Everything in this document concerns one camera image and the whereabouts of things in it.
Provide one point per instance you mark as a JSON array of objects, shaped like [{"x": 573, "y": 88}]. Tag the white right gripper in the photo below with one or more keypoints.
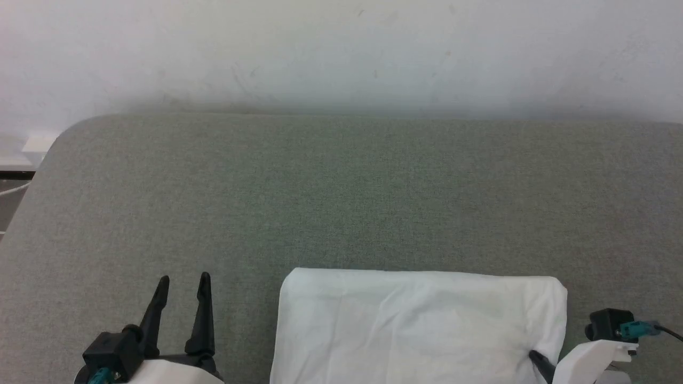
[{"x": 581, "y": 362}]

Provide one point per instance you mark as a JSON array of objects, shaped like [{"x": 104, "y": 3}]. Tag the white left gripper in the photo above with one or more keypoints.
[{"x": 176, "y": 373}]

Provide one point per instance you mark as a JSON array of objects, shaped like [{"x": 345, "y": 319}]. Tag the white and black raglan shirt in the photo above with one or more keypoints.
[{"x": 416, "y": 330}]

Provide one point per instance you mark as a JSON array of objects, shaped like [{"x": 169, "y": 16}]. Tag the dark skirting strip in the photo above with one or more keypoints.
[{"x": 16, "y": 174}]

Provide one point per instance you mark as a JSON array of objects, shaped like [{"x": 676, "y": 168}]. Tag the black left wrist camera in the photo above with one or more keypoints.
[{"x": 114, "y": 349}]

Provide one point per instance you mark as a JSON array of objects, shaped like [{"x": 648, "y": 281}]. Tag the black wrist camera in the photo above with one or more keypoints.
[
  {"x": 114, "y": 349},
  {"x": 605, "y": 324}
]

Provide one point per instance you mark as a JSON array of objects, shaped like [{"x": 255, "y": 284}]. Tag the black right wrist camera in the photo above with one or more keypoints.
[{"x": 605, "y": 324}]

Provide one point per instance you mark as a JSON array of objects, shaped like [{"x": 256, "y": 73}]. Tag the teal left camera connector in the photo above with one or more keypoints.
[{"x": 104, "y": 377}]

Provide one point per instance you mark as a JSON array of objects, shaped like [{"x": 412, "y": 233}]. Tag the teal camera connector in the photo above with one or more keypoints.
[
  {"x": 640, "y": 329},
  {"x": 104, "y": 377}
]

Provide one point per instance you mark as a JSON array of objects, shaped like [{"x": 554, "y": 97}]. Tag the teal right camera connector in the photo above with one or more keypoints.
[{"x": 640, "y": 329}]

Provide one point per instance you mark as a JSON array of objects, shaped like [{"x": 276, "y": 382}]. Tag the white wall box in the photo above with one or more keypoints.
[{"x": 38, "y": 144}]

